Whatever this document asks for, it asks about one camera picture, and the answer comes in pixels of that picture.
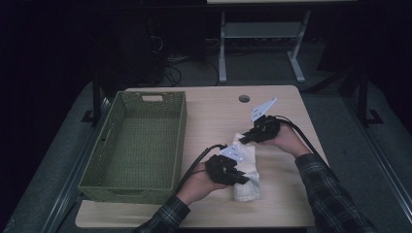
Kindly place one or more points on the person's left hand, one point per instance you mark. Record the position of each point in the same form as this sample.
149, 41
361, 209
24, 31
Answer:
197, 184

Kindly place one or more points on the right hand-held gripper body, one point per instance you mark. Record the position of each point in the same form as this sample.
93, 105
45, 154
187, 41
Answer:
267, 127

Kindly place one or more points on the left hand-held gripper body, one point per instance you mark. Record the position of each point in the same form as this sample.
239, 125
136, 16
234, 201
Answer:
220, 168

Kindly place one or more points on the black metal stand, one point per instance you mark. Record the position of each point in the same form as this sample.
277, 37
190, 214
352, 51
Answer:
96, 100
363, 100

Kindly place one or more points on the person's right hand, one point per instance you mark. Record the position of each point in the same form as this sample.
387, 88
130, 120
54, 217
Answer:
288, 140

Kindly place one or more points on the green woven basket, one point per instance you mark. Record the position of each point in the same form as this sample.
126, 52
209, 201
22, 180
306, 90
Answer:
142, 149

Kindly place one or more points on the white desk frame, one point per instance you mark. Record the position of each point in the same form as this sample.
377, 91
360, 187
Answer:
262, 29

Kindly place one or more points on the white towel with brown print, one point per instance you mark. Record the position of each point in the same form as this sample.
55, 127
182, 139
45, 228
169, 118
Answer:
247, 191

